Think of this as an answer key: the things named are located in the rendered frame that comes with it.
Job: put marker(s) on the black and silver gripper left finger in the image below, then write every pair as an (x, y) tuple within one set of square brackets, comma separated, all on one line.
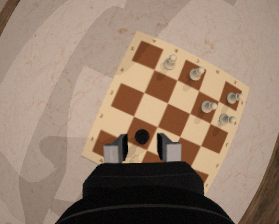
[(117, 151)]

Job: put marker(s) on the chessboard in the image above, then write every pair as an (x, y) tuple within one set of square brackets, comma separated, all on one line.
[(145, 95)]

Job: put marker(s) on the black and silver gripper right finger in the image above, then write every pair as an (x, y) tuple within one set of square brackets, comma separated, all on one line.
[(168, 150)]

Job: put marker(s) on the black chess piece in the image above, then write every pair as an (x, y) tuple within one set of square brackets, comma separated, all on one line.
[(142, 136)]

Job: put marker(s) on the white pawn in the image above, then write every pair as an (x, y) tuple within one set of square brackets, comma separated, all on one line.
[(231, 97), (170, 62), (207, 106), (224, 119), (195, 74)]

